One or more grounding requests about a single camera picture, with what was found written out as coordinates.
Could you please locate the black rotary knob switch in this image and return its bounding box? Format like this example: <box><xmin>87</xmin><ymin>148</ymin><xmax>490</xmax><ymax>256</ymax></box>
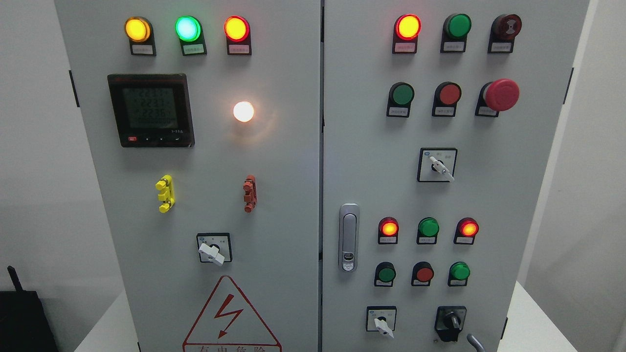
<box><xmin>434</xmin><ymin>306</ymin><xmax>467</xmax><ymax>342</ymax></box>

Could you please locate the red lit lamp lower left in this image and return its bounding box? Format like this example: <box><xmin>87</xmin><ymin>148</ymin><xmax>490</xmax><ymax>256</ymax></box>
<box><xmin>378</xmin><ymin>217</ymin><xmax>400</xmax><ymax>244</ymax></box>

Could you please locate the red lit lamp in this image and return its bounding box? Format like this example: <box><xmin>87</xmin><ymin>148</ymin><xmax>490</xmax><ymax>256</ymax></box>
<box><xmin>393</xmin><ymin>13</ymin><xmax>421</xmax><ymax>54</ymax></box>
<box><xmin>378</xmin><ymin>217</ymin><xmax>400</xmax><ymax>244</ymax></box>

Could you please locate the white lit indicator lamp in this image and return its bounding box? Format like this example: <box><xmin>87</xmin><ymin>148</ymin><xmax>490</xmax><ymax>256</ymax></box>
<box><xmin>232</xmin><ymin>102</ymin><xmax>255</xmax><ymax>122</ymax></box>

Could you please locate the green push button upper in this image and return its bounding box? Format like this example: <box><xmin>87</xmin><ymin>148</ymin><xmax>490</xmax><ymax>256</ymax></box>
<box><xmin>386</xmin><ymin>82</ymin><xmax>415</xmax><ymax>118</ymax></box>

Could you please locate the green push button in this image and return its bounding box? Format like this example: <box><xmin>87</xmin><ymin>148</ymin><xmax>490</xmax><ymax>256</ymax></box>
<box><xmin>386</xmin><ymin>82</ymin><xmax>415</xmax><ymax>118</ymax></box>
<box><xmin>447</xmin><ymin>261</ymin><xmax>471</xmax><ymax>287</ymax></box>
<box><xmin>374</xmin><ymin>262</ymin><xmax>397</xmax><ymax>287</ymax></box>

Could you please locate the green push button lower left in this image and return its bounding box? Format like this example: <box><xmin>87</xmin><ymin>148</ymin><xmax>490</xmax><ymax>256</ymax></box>
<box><xmin>374</xmin><ymin>262</ymin><xmax>397</xmax><ymax>287</ymax></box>

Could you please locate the left grey cabinet door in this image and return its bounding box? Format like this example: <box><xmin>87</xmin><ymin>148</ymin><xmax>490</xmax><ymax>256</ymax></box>
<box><xmin>54</xmin><ymin>0</ymin><xmax>321</xmax><ymax>352</ymax></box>

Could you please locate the grey cabinet door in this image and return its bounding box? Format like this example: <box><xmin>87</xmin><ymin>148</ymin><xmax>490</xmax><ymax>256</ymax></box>
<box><xmin>54</xmin><ymin>0</ymin><xmax>321</xmax><ymax>352</ymax></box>
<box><xmin>320</xmin><ymin>0</ymin><xmax>589</xmax><ymax>352</ymax></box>

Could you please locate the green lamp lower middle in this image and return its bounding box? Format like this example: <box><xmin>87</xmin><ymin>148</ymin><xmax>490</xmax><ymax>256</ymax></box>
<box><xmin>416</xmin><ymin>218</ymin><xmax>440</xmax><ymax>245</ymax></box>

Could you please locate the right grey cabinet door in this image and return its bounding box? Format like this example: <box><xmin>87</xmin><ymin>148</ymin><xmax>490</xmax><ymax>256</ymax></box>
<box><xmin>320</xmin><ymin>0</ymin><xmax>589</xmax><ymax>352</ymax></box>

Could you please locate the red push button lower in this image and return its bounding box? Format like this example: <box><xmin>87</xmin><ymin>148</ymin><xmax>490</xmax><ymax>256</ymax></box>
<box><xmin>411</xmin><ymin>261</ymin><xmax>434</xmax><ymax>286</ymax></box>

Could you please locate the red push button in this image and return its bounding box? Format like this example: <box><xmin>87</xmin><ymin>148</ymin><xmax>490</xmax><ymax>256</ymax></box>
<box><xmin>411</xmin><ymin>261</ymin><xmax>434</xmax><ymax>286</ymax></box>
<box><xmin>431</xmin><ymin>82</ymin><xmax>462</xmax><ymax>117</ymax></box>

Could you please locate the red push button upper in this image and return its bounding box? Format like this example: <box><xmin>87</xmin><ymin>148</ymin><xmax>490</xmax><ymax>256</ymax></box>
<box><xmin>431</xmin><ymin>82</ymin><xmax>462</xmax><ymax>117</ymax></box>

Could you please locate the red lamp lower right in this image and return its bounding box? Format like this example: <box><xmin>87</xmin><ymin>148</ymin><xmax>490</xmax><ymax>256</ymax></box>
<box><xmin>453</xmin><ymin>218</ymin><xmax>479</xmax><ymax>245</ymax></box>

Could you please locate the red lit lamp left door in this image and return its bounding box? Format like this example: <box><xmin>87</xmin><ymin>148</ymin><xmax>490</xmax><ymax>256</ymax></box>
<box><xmin>224</xmin><ymin>16</ymin><xmax>252</xmax><ymax>56</ymax></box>

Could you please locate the red high voltage warning sticker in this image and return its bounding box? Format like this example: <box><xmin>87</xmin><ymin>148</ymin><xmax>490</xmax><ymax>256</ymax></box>
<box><xmin>182</xmin><ymin>275</ymin><xmax>283</xmax><ymax>352</ymax></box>

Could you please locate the black digital power meter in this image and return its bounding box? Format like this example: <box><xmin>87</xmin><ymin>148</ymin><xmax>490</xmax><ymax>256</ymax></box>
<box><xmin>107</xmin><ymin>73</ymin><xmax>195</xmax><ymax>148</ymax></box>

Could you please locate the green push button lower right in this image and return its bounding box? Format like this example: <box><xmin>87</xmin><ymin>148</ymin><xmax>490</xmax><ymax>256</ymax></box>
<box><xmin>447</xmin><ymin>261</ymin><xmax>471</xmax><ymax>287</ymax></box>

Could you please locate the red lit lamp right top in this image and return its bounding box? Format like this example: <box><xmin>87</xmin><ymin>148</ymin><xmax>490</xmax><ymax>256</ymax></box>
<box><xmin>393</xmin><ymin>13</ymin><xmax>421</xmax><ymax>54</ymax></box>

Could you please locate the green lit indicator lamp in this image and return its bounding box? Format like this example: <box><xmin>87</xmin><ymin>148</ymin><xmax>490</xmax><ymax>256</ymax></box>
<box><xmin>175</xmin><ymin>16</ymin><xmax>206</xmax><ymax>56</ymax></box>

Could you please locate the red emergency stop mushroom button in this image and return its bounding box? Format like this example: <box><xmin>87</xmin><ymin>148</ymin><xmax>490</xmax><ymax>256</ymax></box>
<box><xmin>474</xmin><ymin>78</ymin><xmax>519</xmax><ymax>117</ymax></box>

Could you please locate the green lamp right top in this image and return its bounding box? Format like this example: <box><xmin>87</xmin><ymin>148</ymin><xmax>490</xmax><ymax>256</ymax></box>
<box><xmin>440</xmin><ymin>13</ymin><xmax>472</xmax><ymax>53</ymax></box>

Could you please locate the yellow indicator lamp top left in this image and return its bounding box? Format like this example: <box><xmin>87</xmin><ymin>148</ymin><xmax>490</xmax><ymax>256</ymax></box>
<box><xmin>125</xmin><ymin>16</ymin><xmax>157</xmax><ymax>56</ymax></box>

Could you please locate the dark red buzzer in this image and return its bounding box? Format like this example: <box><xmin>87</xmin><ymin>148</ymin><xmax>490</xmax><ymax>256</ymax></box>
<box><xmin>488</xmin><ymin>14</ymin><xmax>522</xmax><ymax>54</ymax></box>

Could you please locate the black box with antenna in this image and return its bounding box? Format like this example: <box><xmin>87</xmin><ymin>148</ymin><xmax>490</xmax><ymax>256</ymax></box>
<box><xmin>0</xmin><ymin>265</ymin><xmax>58</xmax><ymax>352</ymax></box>

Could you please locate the silver door lock handle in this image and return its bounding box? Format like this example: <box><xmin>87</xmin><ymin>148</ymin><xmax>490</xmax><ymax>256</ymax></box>
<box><xmin>338</xmin><ymin>203</ymin><xmax>360</xmax><ymax>272</ymax></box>

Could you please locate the white selector switch left door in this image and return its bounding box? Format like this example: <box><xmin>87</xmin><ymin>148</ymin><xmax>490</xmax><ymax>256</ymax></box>
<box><xmin>196</xmin><ymin>233</ymin><xmax>232</xmax><ymax>266</ymax></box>

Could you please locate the white selector switch upper right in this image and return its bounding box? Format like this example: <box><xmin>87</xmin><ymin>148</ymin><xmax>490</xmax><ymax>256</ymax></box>
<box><xmin>417</xmin><ymin>148</ymin><xmax>458</xmax><ymax>182</ymax></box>

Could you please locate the white selector switch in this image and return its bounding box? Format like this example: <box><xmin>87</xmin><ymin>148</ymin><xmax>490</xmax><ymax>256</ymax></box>
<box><xmin>417</xmin><ymin>148</ymin><xmax>458</xmax><ymax>182</ymax></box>
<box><xmin>366</xmin><ymin>306</ymin><xmax>397</xmax><ymax>339</ymax></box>

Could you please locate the white selector switch bottom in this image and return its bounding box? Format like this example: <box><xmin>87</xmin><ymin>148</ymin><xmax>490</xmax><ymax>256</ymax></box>
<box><xmin>366</xmin><ymin>306</ymin><xmax>397</xmax><ymax>339</ymax></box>

